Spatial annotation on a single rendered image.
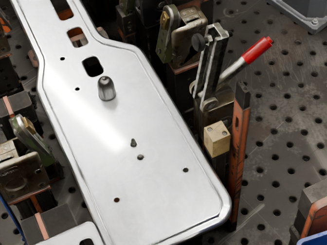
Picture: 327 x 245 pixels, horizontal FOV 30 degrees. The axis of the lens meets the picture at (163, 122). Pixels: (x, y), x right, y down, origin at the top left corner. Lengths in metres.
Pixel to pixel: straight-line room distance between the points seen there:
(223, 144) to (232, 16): 0.72
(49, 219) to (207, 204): 0.27
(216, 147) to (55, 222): 0.30
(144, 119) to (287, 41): 0.64
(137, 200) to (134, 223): 0.04
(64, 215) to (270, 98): 0.67
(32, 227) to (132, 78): 0.34
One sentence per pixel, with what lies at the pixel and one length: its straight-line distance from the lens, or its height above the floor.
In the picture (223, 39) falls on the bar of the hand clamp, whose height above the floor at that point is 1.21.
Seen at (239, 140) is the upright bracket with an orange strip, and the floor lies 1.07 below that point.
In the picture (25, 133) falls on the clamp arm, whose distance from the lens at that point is 1.02.
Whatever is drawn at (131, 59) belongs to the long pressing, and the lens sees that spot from 1.21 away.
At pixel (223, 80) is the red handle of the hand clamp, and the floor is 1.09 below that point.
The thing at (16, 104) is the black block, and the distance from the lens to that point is 1.20.
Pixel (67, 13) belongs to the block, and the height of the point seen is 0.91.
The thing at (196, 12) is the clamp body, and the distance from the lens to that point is 1.19.
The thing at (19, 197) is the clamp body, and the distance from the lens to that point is 1.16.
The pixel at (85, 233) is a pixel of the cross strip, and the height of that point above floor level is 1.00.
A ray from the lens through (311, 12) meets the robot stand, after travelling 1.67.
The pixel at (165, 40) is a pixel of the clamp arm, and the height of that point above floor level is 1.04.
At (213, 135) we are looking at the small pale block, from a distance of 1.02.
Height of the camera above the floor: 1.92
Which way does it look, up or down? 56 degrees down
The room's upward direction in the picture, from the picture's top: 5 degrees counter-clockwise
